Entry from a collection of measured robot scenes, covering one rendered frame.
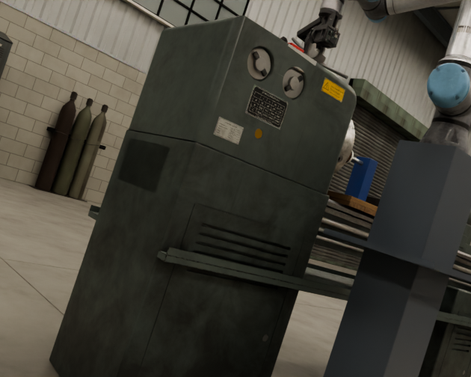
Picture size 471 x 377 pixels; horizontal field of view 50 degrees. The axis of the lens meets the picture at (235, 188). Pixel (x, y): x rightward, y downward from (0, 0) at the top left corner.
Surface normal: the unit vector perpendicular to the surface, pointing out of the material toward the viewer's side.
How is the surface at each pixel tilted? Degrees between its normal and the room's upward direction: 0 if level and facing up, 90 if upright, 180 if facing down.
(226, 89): 90
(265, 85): 90
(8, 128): 90
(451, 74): 98
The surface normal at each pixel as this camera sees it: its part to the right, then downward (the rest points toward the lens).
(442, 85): -0.55, -0.07
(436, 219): 0.60, 0.18
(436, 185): -0.73, -0.26
